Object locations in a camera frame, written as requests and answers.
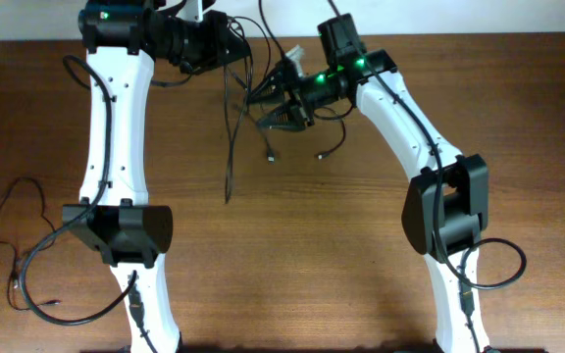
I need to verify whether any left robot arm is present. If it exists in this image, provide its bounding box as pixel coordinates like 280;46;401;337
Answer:
63;1;248;352

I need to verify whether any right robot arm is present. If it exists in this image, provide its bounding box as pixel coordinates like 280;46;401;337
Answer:
250;14;492;352

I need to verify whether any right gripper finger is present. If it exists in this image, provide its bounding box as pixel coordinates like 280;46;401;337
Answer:
247;68;285;104
257;101;312;132

